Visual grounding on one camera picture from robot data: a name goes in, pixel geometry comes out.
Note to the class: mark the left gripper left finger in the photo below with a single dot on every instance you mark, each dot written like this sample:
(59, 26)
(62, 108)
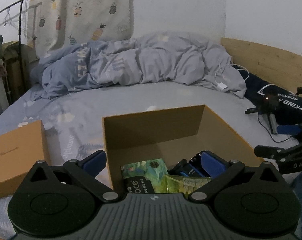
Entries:
(84, 172)

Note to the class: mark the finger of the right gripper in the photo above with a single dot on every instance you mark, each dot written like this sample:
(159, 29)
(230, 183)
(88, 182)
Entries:
(276, 153)

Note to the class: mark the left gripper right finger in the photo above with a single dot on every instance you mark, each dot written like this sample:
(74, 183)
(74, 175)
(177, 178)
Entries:
(221, 172)

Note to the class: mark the yellow transparent bottle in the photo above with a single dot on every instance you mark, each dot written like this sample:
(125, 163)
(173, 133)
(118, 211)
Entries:
(180, 184)

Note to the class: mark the black and blue device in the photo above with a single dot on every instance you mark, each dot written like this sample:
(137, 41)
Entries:
(191, 168)

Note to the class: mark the dark printed pillow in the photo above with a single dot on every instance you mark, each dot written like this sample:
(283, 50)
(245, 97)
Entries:
(289, 109)

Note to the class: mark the black labelled pouch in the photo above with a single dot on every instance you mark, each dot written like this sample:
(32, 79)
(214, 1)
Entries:
(137, 185)

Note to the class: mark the open cardboard box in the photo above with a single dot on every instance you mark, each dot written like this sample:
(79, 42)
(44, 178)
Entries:
(172, 135)

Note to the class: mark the green patterned packet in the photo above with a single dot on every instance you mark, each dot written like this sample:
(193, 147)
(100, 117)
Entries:
(152, 170)

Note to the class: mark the cardboard box lid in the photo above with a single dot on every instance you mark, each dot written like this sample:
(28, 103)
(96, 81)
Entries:
(19, 150)

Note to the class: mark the wooden headboard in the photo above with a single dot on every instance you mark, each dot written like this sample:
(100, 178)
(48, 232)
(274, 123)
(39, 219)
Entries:
(277, 66)

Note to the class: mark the grey crumpled duvet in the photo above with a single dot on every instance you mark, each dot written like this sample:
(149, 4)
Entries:
(184, 58)

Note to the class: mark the pineapple print curtain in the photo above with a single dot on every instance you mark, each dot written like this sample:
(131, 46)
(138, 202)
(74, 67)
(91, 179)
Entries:
(54, 24)

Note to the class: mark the black clothes rack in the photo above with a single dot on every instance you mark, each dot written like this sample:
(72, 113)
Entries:
(23, 87)

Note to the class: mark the white charger with cable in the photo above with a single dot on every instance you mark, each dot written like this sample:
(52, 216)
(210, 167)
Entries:
(231, 76)

